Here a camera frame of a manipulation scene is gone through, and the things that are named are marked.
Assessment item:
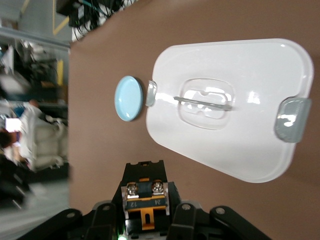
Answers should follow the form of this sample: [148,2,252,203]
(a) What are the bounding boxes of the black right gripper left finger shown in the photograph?
[14,200,125,240]

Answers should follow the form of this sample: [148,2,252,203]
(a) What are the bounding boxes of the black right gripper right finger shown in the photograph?
[169,201,272,240]

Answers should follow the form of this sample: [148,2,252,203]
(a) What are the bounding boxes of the black orange switch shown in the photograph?
[111,159,181,240]

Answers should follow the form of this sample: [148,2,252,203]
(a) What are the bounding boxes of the white lidded storage box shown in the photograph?
[144,37,315,184]

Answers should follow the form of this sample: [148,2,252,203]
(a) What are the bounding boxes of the seated person in white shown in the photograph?
[0,98,69,174]

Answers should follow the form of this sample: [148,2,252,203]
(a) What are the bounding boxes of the blue round plate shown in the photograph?
[114,75,146,123]

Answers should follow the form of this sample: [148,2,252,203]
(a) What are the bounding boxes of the grey box latch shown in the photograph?
[145,80,159,107]
[273,97,313,144]

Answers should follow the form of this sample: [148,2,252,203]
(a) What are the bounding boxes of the grey background metal beam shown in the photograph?
[0,25,71,50]

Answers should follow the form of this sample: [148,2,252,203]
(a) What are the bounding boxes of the clear box lid handle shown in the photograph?
[172,95,234,112]

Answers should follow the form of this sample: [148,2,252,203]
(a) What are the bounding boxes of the black cable bundle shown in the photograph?
[55,0,137,42]

